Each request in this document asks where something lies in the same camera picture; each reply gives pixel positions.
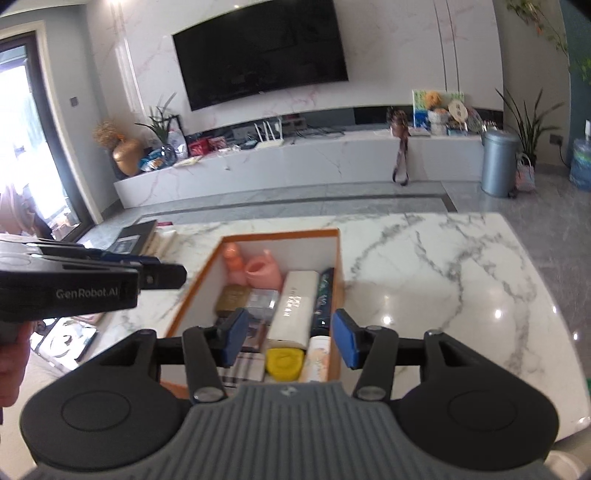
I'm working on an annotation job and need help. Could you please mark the orange cardboard box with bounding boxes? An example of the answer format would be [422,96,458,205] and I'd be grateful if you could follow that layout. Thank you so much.
[164,227,345,400]

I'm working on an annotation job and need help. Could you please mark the gold round vase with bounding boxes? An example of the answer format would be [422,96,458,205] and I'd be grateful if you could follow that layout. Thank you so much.
[112,137,145,177]

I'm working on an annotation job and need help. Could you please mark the green plant in glass vase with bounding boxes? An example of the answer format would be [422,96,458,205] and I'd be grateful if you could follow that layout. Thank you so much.
[136,92,178,164]

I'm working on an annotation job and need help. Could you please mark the plaid tin case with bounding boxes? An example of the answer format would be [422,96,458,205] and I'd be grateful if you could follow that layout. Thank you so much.
[217,353,269,386]

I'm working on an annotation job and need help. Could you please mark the round white fan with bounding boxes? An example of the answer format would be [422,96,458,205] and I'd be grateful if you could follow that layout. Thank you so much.
[448,100,468,132]

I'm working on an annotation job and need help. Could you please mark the dark blue bottle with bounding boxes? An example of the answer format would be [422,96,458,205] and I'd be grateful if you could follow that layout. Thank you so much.
[310,268,335,337]

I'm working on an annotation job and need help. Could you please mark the blue snack packet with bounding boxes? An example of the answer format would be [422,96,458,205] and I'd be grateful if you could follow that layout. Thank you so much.
[139,150,167,171]

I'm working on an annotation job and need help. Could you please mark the yellow tape measure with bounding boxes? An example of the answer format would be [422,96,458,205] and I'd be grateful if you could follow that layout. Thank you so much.
[265,347,305,381]

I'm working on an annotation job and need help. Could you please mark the dried flower bunch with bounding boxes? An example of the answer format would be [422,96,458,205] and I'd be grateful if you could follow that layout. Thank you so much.
[92,120,122,148]

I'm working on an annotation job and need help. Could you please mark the blue-grey pedal bin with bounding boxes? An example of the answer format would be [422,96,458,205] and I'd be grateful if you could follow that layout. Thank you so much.
[480,129,520,198]

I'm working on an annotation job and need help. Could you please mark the blue water jug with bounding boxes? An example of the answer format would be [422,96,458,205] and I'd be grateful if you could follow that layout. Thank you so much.
[569,119,591,192]

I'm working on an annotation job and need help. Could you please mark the illustrated figure card box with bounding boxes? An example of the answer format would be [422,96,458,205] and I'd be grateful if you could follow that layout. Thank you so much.
[242,320,269,354]

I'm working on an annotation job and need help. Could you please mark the white router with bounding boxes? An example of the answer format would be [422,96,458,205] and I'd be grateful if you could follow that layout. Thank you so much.
[254,119,284,151]

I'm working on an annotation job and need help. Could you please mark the clear plastic cube box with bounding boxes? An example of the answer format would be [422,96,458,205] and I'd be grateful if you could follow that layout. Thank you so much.
[245,290,280,324]

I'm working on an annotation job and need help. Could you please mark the colourful items on counter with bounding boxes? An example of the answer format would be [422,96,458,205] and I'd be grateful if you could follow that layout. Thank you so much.
[412,89,465,132]

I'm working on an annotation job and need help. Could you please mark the tall snake plant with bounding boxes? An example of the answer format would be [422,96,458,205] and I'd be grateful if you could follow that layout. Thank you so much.
[496,88,561,167]

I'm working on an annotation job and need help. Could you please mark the glass sliding door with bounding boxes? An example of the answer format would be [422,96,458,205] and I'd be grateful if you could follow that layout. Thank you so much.
[0,30,105,241]

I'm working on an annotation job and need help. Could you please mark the small brown cardboard box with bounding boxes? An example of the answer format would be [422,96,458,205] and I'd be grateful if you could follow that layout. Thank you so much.
[215,284,252,317]

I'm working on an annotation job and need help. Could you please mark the person's left hand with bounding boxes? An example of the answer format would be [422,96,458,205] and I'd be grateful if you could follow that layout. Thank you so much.
[0,323,32,408]

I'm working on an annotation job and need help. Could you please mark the dark patterned flat case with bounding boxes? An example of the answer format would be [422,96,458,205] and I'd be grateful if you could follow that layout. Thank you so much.
[28,318,100,365]

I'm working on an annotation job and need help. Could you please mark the white marble tv cabinet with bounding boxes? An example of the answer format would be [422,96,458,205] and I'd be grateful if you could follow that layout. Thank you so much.
[113,106,506,210]

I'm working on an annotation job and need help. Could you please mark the long white box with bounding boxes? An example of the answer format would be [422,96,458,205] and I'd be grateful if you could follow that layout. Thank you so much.
[267,271,320,349]

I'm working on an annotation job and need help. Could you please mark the black book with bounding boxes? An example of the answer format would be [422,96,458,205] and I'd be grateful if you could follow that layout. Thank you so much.
[111,220,158,254]

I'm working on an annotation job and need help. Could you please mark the woven basket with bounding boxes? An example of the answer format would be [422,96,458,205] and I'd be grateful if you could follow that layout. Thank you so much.
[515,154,536,192]

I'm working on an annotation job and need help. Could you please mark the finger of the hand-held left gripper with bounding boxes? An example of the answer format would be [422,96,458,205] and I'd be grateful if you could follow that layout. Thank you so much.
[60,261,188,291]
[0,234,161,269]

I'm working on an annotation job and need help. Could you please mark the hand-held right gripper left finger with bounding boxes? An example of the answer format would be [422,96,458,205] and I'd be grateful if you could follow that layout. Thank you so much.
[97,307,251,403]

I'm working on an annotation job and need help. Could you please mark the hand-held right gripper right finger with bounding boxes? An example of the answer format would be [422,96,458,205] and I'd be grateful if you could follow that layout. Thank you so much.
[331,307,483,402]

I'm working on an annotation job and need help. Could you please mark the pink silicone bottle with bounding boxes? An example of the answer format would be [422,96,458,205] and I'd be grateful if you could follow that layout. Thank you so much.
[224,244,247,286]
[245,249,283,291]

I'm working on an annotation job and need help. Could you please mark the black flat television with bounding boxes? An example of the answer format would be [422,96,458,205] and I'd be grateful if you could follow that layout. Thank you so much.
[172,0,349,112]

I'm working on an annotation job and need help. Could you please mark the hanging vine plant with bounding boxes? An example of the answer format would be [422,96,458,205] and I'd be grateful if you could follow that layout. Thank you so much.
[505,0,591,84]

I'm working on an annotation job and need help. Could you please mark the white cosmetic tube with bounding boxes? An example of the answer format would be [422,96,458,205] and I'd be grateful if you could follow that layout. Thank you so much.
[300,336,331,384]

